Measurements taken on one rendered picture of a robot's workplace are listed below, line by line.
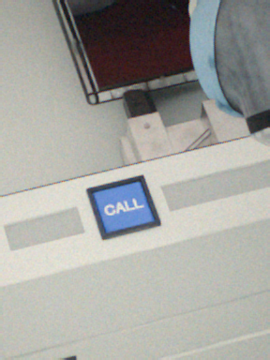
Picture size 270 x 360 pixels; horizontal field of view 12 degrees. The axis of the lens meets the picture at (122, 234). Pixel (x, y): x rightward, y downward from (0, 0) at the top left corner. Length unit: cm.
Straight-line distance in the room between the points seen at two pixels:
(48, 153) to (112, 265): 26
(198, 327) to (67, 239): 22
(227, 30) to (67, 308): 34
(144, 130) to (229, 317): 21
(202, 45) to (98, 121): 42
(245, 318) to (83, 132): 27
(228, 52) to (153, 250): 24
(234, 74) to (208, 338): 42
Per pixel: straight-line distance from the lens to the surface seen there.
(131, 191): 114
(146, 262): 113
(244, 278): 122
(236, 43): 96
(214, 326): 129
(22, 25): 147
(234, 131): 126
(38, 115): 138
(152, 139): 125
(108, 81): 130
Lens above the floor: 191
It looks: 58 degrees down
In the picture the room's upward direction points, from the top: 1 degrees counter-clockwise
